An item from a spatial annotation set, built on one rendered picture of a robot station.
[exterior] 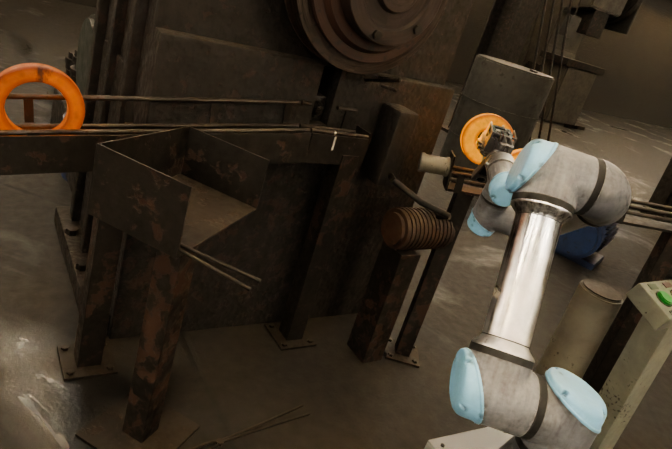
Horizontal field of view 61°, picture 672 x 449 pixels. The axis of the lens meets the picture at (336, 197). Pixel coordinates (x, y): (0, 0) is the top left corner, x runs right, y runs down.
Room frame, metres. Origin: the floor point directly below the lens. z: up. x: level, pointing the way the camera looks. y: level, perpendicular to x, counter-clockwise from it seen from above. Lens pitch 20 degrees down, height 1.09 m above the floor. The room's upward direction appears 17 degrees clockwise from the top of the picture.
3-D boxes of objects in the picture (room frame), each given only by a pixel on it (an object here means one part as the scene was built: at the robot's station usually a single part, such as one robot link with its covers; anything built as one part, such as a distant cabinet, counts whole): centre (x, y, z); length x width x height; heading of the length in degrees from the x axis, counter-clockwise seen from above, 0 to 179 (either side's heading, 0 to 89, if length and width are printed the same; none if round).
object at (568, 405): (0.87, -0.50, 0.50); 0.13 x 0.12 x 0.14; 89
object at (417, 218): (1.64, -0.27, 0.27); 0.22 x 0.13 x 0.53; 127
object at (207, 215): (1.01, 0.29, 0.36); 0.26 x 0.20 x 0.72; 162
